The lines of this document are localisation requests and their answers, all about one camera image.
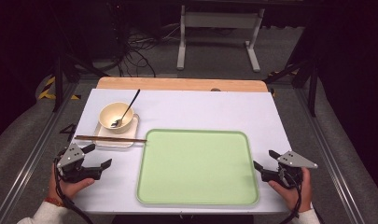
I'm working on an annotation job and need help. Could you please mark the black metal stand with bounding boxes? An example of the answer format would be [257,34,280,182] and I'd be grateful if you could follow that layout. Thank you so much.
[52,52,110,113]
[264,55,318,118]

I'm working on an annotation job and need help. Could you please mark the tangle of black floor cables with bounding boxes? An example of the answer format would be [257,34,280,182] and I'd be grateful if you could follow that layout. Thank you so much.
[115,24,181,78]

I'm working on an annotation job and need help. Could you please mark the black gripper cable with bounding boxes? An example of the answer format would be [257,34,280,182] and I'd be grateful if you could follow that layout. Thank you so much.
[53,157,94,224]
[278,172,304,224]

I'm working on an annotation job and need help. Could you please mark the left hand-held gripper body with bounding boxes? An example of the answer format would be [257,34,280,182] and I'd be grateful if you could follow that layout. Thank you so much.
[54,142,104,184]

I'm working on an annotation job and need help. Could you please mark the green tray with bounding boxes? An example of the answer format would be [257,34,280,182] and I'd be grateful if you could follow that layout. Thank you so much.
[135,128,260,207]

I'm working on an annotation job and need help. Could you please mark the red string bracelet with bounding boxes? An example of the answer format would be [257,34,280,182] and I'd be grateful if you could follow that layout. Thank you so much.
[44,196,65,208]

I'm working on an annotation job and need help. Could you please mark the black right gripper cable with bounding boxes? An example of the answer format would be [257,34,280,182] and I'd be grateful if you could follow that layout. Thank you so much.
[278,172,304,224]

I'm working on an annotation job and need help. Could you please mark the white metal stand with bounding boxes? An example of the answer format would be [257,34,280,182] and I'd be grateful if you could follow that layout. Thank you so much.
[176,4,266,73]

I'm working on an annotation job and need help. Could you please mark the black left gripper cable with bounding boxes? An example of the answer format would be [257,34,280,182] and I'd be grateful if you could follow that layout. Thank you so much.
[53,157,94,224]

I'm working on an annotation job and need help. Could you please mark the person's left hand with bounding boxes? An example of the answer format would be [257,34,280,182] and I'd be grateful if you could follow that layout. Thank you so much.
[46,162,96,207]

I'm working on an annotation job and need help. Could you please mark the person's right hand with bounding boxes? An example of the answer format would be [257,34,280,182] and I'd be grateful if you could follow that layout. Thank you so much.
[268,167,313,213]

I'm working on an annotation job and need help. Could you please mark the wooden table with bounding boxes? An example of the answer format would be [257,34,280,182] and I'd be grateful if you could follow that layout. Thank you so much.
[96,77,269,93]

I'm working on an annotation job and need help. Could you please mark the white square plate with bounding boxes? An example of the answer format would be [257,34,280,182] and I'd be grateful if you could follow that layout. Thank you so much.
[92,113,140,148]

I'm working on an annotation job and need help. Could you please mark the aluminium rail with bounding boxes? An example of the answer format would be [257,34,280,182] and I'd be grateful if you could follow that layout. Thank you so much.
[293,88,365,224]
[0,82,78,224]

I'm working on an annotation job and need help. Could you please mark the cream bowl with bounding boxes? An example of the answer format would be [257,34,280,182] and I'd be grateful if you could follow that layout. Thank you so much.
[98,101,135,134]

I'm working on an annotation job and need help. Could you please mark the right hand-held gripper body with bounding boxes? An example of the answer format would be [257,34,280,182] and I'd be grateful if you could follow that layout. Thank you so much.
[260,150,319,190]

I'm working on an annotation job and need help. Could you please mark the metal spoon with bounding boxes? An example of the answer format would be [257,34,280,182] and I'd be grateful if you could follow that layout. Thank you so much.
[110,89,141,129]

